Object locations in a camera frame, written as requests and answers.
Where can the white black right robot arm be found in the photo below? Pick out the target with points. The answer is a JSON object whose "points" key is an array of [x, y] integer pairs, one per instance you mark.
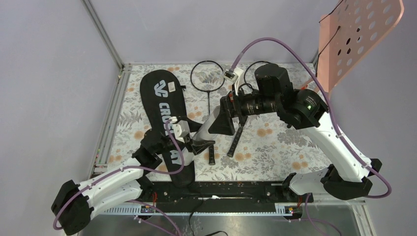
{"points": [[348, 175]]}

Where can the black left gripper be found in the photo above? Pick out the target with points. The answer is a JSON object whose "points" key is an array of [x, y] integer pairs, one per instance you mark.
{"points": [[194, 145]]}

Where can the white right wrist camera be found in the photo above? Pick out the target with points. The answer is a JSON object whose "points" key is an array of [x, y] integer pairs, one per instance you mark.
{"points": [[236, 76]]}

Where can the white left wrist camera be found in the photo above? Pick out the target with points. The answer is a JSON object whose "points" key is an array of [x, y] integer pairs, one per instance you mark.
{"points": [[180, 127]]}

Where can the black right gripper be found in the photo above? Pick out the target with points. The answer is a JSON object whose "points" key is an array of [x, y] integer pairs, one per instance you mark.
{"points": [[223, 124]]}

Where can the floral table mat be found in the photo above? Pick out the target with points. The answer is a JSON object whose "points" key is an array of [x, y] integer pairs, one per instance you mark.
{"points": [[267, 149]]}

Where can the black Crossway racket bag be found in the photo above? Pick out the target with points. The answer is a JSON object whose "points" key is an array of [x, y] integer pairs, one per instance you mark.
{"points": [[162, 97]]}

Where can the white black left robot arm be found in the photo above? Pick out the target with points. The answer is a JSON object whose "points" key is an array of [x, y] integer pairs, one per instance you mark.
{"points": [[74, 204]]}

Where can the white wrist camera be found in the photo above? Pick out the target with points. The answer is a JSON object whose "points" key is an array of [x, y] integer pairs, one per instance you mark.
{"points": [[180, 127], [236, 76]]}

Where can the white shuttlecock tube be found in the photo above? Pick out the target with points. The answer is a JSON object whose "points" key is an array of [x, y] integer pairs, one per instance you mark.
{"points": [[188, 159]]}

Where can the pink perforated metal chair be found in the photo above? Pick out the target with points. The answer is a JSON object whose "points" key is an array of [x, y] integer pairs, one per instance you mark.
{"points": [[349, 32]]}

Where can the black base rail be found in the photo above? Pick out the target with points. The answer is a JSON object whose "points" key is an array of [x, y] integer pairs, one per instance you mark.
{"points": [[203, 197]]}

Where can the black badminton racket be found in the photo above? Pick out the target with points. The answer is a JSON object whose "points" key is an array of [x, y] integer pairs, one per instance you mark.
{"points": [[207, 76], [239, 132]]}

